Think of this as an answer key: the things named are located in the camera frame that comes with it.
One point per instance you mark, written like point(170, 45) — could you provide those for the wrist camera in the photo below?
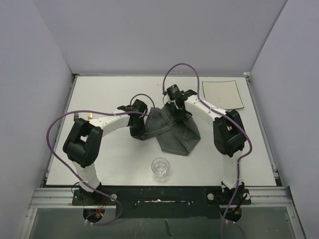
point(137, 106)
point(173, 92)

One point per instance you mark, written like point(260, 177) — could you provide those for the grey cloth placemat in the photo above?
point(174, 137)

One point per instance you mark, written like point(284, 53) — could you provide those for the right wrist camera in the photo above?
point(173, 92)

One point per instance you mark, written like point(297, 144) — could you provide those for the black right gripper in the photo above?
point(176, 116)

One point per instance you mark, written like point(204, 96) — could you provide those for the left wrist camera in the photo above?
point(137, 106)

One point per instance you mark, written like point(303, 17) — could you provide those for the clear plastic cup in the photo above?
point(160, 168)

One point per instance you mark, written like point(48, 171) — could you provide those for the white rectangular plate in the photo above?
point(224, 95)

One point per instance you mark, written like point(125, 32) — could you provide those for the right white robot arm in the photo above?
point(228, 137)

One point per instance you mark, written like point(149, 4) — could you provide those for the aluminium frame rail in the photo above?
point(71, 197)

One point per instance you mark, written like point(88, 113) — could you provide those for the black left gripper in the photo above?
point(139, 134)

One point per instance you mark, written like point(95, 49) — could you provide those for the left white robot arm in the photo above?
point(82, 145)

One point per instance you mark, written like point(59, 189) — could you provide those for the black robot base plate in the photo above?
point(165, 210)

